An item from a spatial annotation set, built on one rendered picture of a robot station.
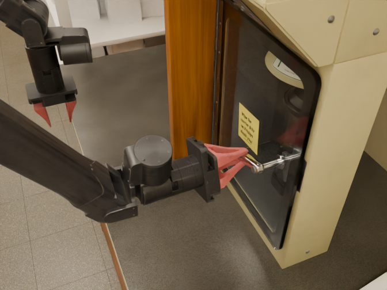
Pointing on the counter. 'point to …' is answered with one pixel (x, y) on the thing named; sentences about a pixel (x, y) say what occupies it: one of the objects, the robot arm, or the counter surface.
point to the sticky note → (248, 128)
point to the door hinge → (215, 60)
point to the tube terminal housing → (336, 131)
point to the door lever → (255, 166)
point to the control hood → (304, 25)
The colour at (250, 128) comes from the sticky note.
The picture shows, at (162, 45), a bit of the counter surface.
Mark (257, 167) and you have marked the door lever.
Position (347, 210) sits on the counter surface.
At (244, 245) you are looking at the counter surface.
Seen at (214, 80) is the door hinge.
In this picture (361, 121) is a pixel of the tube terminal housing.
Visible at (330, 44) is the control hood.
